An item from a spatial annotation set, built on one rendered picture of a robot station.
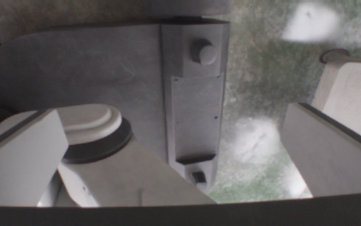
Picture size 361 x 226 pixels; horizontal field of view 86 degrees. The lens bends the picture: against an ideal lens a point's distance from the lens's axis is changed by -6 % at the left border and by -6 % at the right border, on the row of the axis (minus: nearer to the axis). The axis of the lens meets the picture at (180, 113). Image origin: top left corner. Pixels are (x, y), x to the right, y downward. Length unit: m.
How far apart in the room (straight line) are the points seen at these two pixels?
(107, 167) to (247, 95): 0.59
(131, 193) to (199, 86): 0.29
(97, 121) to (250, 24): 0.55
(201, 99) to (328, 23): 0.59
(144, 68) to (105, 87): 0.10
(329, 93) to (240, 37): 0.31
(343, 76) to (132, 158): 0.61
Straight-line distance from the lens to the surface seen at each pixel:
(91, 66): 0.47
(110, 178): 0.32
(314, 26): 0.88
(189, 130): 0.53
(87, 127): 0.35
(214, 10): 0.45
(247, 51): 0.73
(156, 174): 0.31
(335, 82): 0.72
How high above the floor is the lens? 0.62
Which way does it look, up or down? 59 degrees down
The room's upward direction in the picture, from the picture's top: 154 degrees clockwise
